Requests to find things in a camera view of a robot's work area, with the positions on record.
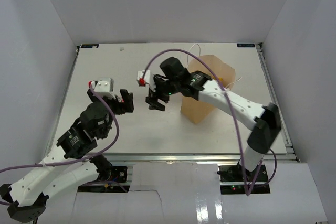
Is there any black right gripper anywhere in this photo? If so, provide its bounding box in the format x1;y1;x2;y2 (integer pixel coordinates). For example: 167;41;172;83
146;74;180;111

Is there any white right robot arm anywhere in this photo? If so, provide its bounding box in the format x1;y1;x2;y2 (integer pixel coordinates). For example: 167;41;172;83
137;57;281;182

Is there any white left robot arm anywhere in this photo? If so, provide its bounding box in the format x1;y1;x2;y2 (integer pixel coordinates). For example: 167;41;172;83
1;89;134;223

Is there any brown paper bag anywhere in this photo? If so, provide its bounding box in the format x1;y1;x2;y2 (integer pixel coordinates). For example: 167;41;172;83
181;44;242;124

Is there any blue label sticker left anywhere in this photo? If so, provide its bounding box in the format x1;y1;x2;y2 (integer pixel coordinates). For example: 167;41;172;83
80;44;99;49

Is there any blue label sticker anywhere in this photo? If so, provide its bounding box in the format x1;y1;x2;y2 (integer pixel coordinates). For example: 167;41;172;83
80;44;99;49
237;43;256;48

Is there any blue label sticker right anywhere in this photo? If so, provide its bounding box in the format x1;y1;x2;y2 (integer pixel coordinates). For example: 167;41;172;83
237;43;256;48

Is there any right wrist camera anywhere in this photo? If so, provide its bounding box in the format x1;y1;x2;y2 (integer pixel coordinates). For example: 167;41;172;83
137;70;155;91

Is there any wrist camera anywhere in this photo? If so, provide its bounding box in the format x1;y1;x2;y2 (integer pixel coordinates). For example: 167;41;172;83
137;70;155;91
88;78;114;98

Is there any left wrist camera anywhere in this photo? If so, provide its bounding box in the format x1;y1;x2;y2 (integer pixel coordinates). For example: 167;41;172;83
88;78;114;98

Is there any aluminium table frame rail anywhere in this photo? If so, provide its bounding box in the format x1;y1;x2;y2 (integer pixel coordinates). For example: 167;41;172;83
46;153;297;162

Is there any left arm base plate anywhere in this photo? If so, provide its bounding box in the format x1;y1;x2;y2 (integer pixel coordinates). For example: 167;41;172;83
78;166;130;193

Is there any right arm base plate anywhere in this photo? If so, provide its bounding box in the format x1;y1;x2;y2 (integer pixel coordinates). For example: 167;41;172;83
217;165;271;195

